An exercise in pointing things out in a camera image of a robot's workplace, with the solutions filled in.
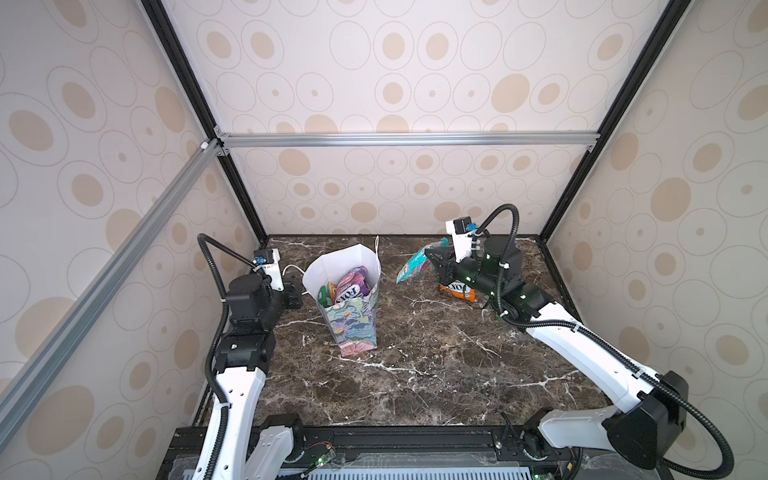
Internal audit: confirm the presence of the orange red Fox's candy packet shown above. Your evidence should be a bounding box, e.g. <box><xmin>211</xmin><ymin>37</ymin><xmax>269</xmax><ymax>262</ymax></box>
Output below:
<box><xmin>440</xmin><ymin>281</ymin><xmax>476</xmax><ymax>302</ymax></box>

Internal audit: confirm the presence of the teal snack packet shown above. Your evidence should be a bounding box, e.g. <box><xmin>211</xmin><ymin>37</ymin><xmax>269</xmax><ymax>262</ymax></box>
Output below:
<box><xmin>396</xmin><ymin>237</ymin><xmax>449</xmax><ymax>283</ymax></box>

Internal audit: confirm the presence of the yellow green Fox's candy packet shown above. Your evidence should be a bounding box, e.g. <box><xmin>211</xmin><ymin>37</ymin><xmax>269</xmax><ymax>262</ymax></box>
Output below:
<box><xmin>317</xmin><ymin>282</ymin><xmax>336</xmax><ymax>308</ymax></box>

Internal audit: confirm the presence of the pink Fox's candy packet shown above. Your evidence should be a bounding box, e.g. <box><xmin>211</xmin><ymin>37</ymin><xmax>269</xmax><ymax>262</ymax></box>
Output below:
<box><xmin>335</xmin><ymin>266</ymin><xmax>370</xmax><ymax>304</ymax></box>

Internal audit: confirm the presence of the colourful painted paper bag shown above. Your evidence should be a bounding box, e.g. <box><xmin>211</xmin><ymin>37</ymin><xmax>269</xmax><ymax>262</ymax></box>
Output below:
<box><xmin>284</xmin><ymin>243</ymin><xmax>381</xmax><ymax>357</ymax></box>

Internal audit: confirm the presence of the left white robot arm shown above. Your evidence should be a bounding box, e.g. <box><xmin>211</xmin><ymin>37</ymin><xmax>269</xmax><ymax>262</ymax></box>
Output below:
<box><xmin>193</xmin><ymin>273</ymin><xmax>303</xmax><ymax>479</ymax></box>

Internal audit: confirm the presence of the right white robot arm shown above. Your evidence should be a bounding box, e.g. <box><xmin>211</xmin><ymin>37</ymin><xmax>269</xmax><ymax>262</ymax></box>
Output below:
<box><xmin>425</xmin><ymin>238</ymin><xmax>687</xmax><ymax>470</ymax></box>

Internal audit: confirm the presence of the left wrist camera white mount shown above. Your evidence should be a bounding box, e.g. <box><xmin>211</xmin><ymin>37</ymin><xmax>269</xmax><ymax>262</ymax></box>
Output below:
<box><xmin>252</xmin><ymin>248</ymin><xmax>284</xmax><ymax>291</ymax></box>

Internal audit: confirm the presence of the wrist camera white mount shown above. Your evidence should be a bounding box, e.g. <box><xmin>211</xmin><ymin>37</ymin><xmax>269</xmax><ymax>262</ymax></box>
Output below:
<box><xmin>445</xmin><ymin>216</ymin><xmax>478</xmax><ymax>263</ymax></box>
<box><xmin>252</xmin><ymin>248</ymin><xmax>284</xmax><ymax>291</ymax></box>

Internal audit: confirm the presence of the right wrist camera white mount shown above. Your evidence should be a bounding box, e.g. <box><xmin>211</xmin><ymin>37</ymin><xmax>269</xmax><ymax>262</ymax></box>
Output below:
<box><xmin>445</xmin><ymin>216</ymin><xmax>478</xmax><ymax>263</ymax></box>

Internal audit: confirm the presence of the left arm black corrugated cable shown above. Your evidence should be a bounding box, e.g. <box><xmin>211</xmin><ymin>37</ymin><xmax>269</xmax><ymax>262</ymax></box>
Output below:
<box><xmin>196</xmin><ymin>233</ymin><xmax>258</xmax><ymax>480</ymax></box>

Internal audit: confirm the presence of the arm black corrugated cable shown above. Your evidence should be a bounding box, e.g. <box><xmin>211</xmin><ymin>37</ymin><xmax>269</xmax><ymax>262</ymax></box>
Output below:
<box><xmin>473</xmin><ymin>203</ymin><xmax>736</xmax><ymax>480</ymax></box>
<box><xmin>196</xmin><ymin>233</ymin><xmax>258</xmax><ymax>480</ymax></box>

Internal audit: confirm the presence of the aluminium horizontal back rail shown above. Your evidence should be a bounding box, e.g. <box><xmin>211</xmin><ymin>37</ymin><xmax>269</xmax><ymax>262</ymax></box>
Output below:
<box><xmin>220</xmin><ymin>130</ymin><xmax>600</xmax><ymax>149</ymax></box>

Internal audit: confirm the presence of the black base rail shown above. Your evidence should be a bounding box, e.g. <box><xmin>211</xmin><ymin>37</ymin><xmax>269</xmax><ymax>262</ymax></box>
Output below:
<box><xmin>157</xmin><ymin>422</ymin><xmax>673</xmax><ymax>480</ymax></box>

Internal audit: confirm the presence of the aluminium left side rail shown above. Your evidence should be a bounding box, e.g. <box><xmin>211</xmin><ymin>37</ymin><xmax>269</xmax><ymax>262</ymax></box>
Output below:
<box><xmin>1</xmin><ymin>138</ymin><xmax>223</xmax><ymax>449</ymax></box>

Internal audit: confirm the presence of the black vertical frame post left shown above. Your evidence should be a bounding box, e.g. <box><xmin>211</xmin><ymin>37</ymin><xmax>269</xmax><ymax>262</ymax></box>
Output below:
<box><xmin>139</xmin><ymin>0</ymin><xmax>269</xmax><ymax>246</ymax></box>

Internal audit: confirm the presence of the black vertical frame post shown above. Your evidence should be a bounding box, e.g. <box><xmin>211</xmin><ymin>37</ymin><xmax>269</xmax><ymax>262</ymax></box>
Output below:
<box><xmin>538</xmin><ymin>0</ymin><xmax>693</xmax><ymax>245</ymax></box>
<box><xmin>139</xmin><ymin>0</ymin><xmax>269</xmax><ymax>246</ymax></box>

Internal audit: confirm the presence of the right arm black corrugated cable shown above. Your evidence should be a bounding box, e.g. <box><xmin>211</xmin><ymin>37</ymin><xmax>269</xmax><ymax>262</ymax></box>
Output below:
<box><xmin>473</xmin><ymin>203</ymin><xmax>736</xmax><ymax>480</ymax></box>

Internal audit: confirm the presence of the black vertical frame post right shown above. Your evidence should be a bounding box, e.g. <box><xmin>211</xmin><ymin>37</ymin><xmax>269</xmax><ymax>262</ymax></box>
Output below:
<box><xmin>538</xmin><ymin>0</ymin><xmax>693</xmax><ymax>245</ymax></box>

